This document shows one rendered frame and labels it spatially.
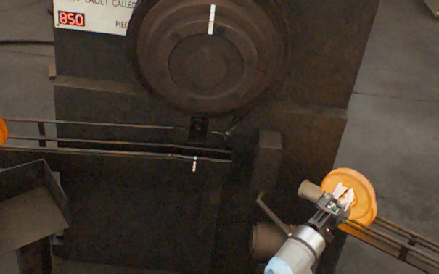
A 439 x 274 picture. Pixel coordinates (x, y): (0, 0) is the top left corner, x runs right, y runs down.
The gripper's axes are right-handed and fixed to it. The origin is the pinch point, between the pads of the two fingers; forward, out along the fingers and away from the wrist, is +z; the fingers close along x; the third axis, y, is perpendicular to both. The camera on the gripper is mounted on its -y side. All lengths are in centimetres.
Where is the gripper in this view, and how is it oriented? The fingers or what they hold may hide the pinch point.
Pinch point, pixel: (349, 189)
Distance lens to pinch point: 173.7
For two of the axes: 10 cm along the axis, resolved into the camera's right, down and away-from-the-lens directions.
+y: -0.5, -6.3, -7.7
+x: -7.9, -4.5, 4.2
